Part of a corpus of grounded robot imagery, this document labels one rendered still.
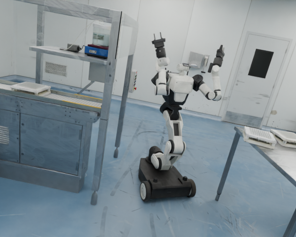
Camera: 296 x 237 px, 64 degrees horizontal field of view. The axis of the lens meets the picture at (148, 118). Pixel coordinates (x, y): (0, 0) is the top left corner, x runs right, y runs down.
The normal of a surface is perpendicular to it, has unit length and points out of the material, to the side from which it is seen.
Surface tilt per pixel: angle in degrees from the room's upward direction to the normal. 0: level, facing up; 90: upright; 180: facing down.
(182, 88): 90
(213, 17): 90
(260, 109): 90
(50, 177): 90
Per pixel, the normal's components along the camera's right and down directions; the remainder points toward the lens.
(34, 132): -0.08, 0.30
